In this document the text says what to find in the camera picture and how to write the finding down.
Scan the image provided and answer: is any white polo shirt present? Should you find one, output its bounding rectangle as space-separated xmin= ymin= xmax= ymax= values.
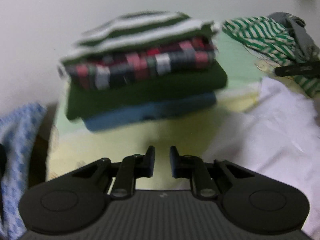
xmin=175 ymin=76 xmax=320 ymax=238

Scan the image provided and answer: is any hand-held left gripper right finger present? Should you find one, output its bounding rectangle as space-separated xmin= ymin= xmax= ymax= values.
xmin=169 ymin=145 xmax=253 ymax=198

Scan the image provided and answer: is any grey knitted sweater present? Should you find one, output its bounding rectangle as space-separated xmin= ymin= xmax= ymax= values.
xmin=269 ymin=12 xmax=320 ymax=63

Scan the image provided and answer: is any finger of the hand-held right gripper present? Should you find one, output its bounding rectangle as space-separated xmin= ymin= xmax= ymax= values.
xmin=274 ymin=61 xmax=320 ymax=77

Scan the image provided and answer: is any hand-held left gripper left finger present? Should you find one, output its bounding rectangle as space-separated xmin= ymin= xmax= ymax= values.
xmin=71 ymin=145 xmax=155 ymax=197

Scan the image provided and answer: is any plaid folded shirt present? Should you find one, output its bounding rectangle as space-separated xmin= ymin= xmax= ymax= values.
xmin=64 ymin=36 xmax=215 ymax=90

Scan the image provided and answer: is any stack of folded clothes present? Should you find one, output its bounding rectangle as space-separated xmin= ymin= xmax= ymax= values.
xmin=57 ymin=11 xmax=222 ymax=78

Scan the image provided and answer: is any blue checkered cloth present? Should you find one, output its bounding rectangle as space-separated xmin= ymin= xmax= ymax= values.
xmin=0 ymin=102 xmax=48 ymax=240

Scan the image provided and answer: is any pastel printed blanket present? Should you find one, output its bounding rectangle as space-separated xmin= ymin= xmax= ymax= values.
xmin=46 ymin=32 xmax=265 ymax=190

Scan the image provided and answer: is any green white striped shirt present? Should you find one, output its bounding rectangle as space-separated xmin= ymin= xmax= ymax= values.
xmin=222 ymin=16 xmax=320 ymax=98

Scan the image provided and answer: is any blue folded garment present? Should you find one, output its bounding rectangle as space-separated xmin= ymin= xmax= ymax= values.
xmin=84 ymin=91 xmax=217 ymax=132

